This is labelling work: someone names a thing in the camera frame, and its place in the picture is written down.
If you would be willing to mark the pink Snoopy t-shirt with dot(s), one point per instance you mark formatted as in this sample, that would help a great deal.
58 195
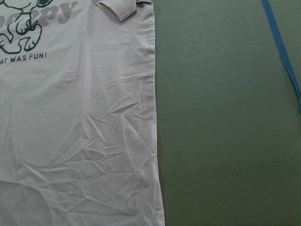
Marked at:
78 122

